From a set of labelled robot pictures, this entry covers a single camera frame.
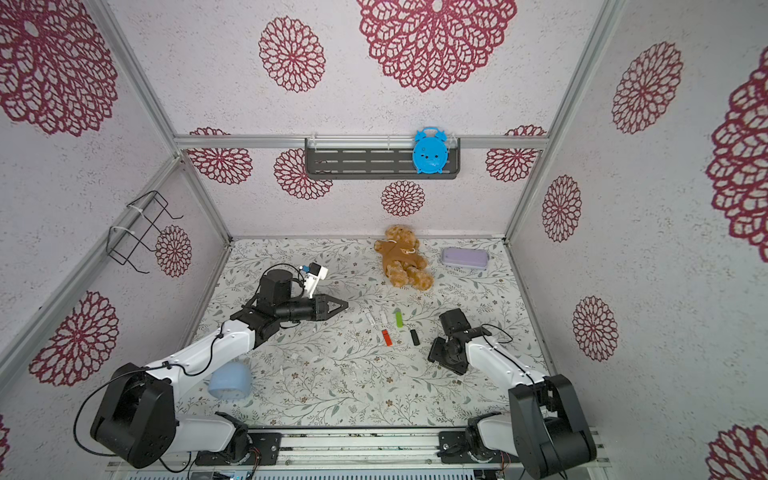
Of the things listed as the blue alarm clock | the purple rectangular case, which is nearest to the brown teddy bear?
the purple rectangular case

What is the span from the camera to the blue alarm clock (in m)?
0.89

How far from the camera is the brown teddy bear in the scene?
3.24ft

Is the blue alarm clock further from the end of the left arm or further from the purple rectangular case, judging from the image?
the end of the left arm

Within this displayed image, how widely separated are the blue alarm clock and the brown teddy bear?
0.28 metres

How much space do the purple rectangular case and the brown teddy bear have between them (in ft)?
0.26

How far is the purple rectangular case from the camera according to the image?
1126 millimetres

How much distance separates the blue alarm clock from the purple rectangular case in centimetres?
35

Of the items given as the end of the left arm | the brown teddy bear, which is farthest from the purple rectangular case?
the end of the left arm
